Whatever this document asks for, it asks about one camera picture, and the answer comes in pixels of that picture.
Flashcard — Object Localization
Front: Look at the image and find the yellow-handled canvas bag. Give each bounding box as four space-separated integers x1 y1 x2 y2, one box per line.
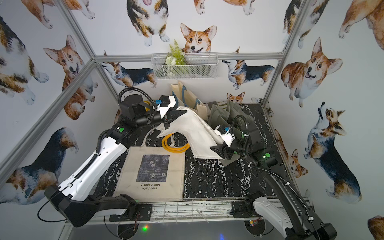
156 106 224 160

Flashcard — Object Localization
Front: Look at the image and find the olive green canvas bag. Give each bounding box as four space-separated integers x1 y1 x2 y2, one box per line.
208 101 261 167

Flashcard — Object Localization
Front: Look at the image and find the white Monet canvas bag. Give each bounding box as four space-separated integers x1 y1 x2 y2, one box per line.
114 147 185 203

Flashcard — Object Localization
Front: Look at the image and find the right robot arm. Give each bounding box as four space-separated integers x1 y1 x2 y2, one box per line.
211 115 337 240

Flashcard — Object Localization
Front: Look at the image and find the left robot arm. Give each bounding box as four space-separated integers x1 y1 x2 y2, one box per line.
45 87 187 228

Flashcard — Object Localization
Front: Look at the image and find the artificial fern with flower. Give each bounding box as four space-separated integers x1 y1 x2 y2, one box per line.
165 41 187 78

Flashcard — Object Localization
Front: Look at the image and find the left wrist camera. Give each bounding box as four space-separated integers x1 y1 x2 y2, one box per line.
155 95 176 119

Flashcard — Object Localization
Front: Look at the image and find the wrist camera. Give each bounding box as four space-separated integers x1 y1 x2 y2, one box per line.
214 125 235 147
155 95 176 119

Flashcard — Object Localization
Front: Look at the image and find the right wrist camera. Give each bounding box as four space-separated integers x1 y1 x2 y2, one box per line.
214 125 235 147

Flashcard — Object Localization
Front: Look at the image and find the blue-handled canvas bag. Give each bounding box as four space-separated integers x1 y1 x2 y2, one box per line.
171 82 208 121

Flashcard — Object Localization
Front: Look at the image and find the white wire wall basket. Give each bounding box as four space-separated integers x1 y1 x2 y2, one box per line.
151 53 219 80

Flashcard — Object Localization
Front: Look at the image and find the aluminium front rail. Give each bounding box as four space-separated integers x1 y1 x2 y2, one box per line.
64 196 316 226

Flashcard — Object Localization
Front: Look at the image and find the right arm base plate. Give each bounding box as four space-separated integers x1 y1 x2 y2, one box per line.
230 200 261 219

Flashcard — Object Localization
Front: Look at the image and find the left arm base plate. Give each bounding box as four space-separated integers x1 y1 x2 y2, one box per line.
109 204 153 222

